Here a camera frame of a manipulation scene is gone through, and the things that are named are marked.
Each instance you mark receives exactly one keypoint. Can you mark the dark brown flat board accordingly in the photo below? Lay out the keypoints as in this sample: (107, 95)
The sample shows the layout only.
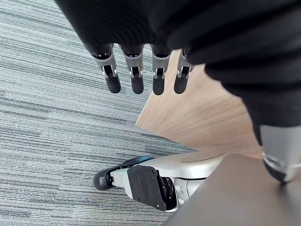
(235, 197)

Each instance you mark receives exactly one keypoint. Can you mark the light wood cabinet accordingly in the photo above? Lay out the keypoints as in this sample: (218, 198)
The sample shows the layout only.
(200, 113)

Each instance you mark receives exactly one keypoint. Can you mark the silver robot left leg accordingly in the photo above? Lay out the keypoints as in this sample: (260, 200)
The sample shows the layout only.
(188, 166)

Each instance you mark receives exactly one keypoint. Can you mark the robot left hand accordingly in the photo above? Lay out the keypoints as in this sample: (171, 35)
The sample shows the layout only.
(188, 23)

